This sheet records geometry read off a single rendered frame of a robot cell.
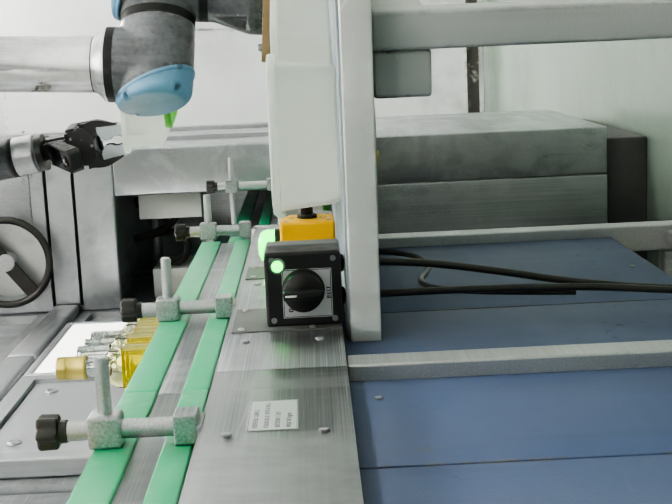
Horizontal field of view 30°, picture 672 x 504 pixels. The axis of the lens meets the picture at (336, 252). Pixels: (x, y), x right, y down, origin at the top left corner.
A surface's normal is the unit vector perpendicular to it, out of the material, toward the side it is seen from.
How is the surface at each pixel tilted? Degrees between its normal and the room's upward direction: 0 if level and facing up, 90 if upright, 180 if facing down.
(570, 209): 90
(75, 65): 89
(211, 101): 90
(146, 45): 90
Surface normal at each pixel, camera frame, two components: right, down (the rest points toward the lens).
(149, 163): 0.02, 0.17
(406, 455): -0.04, -0.98
